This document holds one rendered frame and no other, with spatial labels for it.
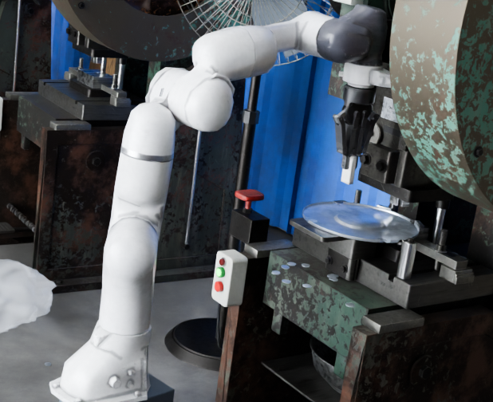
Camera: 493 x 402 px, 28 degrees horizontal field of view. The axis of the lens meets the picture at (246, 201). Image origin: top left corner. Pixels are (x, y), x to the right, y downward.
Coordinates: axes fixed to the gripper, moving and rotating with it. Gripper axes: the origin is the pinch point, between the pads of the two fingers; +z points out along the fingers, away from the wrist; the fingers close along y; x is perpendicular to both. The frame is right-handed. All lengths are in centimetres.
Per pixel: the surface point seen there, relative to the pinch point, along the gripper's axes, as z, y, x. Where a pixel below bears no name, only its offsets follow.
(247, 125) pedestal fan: 13, -31, -86
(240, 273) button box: 33.0, 13.5, -20.4
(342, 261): 23.2, -0.7, 1.7
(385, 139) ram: -6.6, -11.1, -0.6
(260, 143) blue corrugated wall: 58, -130, -208
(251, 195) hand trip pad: 16.0, 4.7, -31.1
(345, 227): 14.0, 0.9, 2.5
